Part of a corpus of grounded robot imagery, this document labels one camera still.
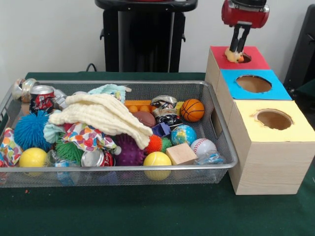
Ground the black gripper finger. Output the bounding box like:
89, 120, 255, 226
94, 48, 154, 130
237, 24, 252, 53
230, 24, 241, 52

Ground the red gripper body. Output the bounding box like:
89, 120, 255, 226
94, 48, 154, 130
220, 0, 270, 28

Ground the yellow duck plush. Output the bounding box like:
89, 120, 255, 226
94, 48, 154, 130
225, 48, 245, 63

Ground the orange basketball toy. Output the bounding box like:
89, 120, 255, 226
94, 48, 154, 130
181, 98, 205, 123

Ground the mint green knitted cloth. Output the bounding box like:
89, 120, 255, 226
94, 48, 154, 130
43, 84, 132, 144

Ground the cream knitted cloth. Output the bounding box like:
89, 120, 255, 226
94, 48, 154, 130
48, 93, 154, 150

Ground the crushed red soda can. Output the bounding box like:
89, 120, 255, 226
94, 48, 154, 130
80, 148, 115, 167

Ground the wooden box with three holes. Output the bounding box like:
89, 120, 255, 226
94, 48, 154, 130
205, 45, 315, 196

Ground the silver mesh bin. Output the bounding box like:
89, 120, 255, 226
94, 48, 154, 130
0, 80, 239, 189

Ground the black stand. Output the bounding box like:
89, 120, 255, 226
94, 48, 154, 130
283, 3, 315, 99

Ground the dark green table cloth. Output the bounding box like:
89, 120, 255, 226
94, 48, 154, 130
0, 71, 315, 236
294, 80, 315, 116

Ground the white baseball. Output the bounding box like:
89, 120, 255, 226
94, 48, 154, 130
190, 138, 218, 156

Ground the wooden block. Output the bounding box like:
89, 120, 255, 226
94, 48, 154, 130
165, 143, 198, 166

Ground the yellow ball with seam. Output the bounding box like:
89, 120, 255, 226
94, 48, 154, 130
143, 151, 172, 181

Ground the green spiky rubber ball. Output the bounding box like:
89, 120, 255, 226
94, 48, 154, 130
54, 137, 84, 164

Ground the blue spiky rubber ball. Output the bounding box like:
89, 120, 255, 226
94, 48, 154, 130
13, 110, 54, 151

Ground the plain yellow ball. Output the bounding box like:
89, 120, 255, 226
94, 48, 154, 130
18, 147, 48, 177

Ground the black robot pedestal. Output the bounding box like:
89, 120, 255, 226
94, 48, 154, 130
94, 0, 199, 73

